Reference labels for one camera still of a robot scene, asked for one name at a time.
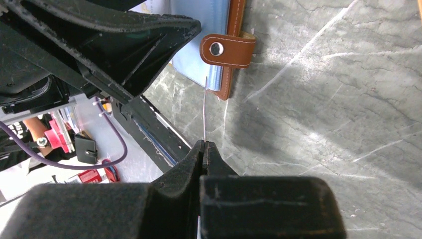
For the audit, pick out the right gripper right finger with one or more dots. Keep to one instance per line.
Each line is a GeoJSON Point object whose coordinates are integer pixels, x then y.
{"type": "Point", "coordinates": [264, 207]}

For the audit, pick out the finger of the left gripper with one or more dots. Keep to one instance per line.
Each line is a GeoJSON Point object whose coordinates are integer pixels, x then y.
{"type": "Point", "coordinates": [119, 51]}

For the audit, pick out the black card holder background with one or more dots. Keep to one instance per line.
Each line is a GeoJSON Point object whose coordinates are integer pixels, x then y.
{"type": "Point", "coordinates": [86, 149]}

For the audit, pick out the red tool background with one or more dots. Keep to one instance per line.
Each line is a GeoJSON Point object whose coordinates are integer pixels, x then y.
{"type": "Point", "coordinates": [56, 138]}

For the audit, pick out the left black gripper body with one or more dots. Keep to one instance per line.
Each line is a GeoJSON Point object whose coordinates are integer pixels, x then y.
{"type": "Point", "coordinates": [35, 73]}

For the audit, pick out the brown leather card holder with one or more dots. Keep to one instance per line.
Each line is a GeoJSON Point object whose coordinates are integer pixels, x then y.
{"type": "Point", "coordinates": [211, 57]}

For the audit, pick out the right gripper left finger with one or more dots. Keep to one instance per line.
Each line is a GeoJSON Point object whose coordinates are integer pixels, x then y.
{"type": "Point", "coordinates": [167, 208]}

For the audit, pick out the black base frame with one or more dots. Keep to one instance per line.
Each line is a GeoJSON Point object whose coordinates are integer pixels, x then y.
{"type": "Point", "coordinates": [152, 131]}

